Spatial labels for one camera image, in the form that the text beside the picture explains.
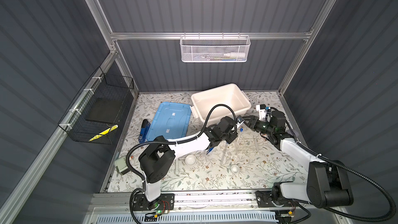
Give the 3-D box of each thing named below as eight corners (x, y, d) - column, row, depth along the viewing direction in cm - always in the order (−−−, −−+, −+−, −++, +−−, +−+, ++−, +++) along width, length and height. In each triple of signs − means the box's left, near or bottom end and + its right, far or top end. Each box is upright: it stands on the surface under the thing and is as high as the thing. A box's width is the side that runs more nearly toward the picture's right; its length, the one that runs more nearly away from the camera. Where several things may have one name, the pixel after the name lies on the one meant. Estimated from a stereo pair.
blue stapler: (139, 142, 96) (136, 138, 93) (144, 122, 105) (142, 119, 102) (146, 142, 96) (143, 138, 93) (151, 122, 105) (149, 118, 102)
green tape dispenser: (121, 176, 83) (117, 173, 79) (118, 165, 87) (113, 161, 83) (130, 171, 85) (126, 168, 80) (126, 160, 89) (122, 156, 84)
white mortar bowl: (184, 165, 87) (184, 164, 85) (185, 155, 90) (185, 154, 89) (196, 165, 87) (195, 164, 85) (196, 155, 90) (196, 154, 89)
